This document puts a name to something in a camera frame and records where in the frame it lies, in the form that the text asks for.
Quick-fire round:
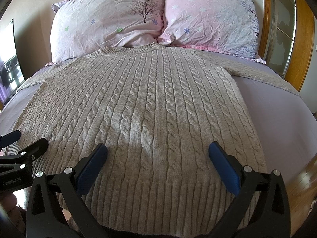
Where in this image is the beige cable-knit sweater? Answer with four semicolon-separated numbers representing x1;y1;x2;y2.
4;44;295;237

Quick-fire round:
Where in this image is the person's left hand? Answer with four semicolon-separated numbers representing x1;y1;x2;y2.
1;193;25;233

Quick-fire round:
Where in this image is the dark framed window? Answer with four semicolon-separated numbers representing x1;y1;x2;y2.
0;19;25;105

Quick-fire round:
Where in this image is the lavender bed sheet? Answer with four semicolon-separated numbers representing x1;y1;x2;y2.
1;46;316;184

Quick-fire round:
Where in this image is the left pink floral pillow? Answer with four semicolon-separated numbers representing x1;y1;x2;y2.
50;0;164;63

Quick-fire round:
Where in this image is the pink floral pillow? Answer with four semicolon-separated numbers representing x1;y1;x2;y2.
50;0;164;63
158;0;264;63

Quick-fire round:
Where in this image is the right pink floral pillow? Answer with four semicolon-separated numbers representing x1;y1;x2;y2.
158;0;264;63

